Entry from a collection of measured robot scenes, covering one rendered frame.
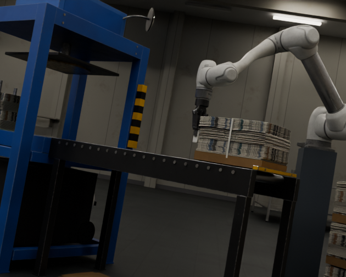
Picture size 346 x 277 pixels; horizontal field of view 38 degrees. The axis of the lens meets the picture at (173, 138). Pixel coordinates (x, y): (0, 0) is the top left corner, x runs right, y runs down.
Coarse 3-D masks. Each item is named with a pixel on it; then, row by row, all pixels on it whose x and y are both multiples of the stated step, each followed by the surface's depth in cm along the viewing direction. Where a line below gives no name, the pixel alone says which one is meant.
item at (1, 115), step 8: (0, 96) 359; (8, 96) 356; (16, 96) 361; (0, 104) 355; (8, 104) 357; (16, 104) 362; (0, 112) 355; (8, 112) 358; (16, 112) 363; (0, 120) 353; (8, 120) 359; (0, 128) 353; (8, 128) 359
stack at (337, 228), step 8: (344, 184) 270; (336, 192) 273; (344, 192) 269; (336, 200) 273; (344, 200) 268; (336, 208) 272; (344, 208) 268; (336, 224) 271; (344, 224) 271; (336, 232) 269; (344, 232) 266; (336, 240) 268; (344, 240) 264; (328, 248) 272; (336, 248) 268; (344, 248) 264; (336, 256) 267; (344, 256) 263; (328, 272) 270; (336, 272) 266; (344, 272) 263
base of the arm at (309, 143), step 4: (308, 140) 314; (312, 140) 311; (316, 140) 310; (300, 144) 316; (304, 144) 315; (308, 144) 313; (312, 144) 310; (316, 144) 309; (320, 144) 309; (324, 144) 309; (328, 144) 310; (316, 148) 308; (320, 148) 308; (324, 148) 308; (328, 148) 308
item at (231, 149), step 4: (228, 120) 244; (236, 120) 241; (228, 124) 243; (236, 124) 240; (228, 128) 243; (232, 128) 242; (236, 128) 240; (228, 132) 243; (232, 132) 242; (236, 132) 240; (228, 136) 245; (232, 136) 241; (224, 140) 243; (232, 140) 241; (224, 144) 243; (232, 144) 241; (224, 148) 243; (232, 148) 240; (224, 152) 243; (228, 152) 242; (232, 152) 240; (224, 164) 244; (228, 164) 240
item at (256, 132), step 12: (240, 120) 239; (252, 120) 236; (240, 132) 239; (252, 132) 235; (264, 132) 231; (276, 132) 240; (288, 132) 251; (240, 144) 238; (252, 144) 235; (264, 144) 230; (276, 144) 240; (288, 144) 251; (240, 156) 237; (252, 156) 234; (264, 156) 231; (276, 156) 242; (288, 156) 253; (252, 168) 233
